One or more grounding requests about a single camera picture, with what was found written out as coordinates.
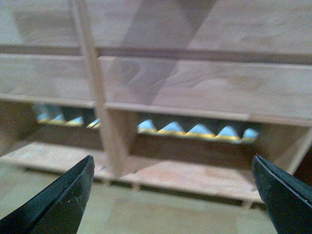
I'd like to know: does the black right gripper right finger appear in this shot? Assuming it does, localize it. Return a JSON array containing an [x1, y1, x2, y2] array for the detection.
[[252, 155, 312, 234]]

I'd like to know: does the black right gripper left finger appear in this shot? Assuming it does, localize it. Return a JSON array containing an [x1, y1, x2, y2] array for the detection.
[[0, 156, 95, 234]]

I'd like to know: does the blue yellow zigzag strip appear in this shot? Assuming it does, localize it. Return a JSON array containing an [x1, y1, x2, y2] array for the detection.
[[32, 103, 261, 144]]

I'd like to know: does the wooden bookshelf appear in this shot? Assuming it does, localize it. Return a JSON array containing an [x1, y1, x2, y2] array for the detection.
[[0, 0, 312, 207]]

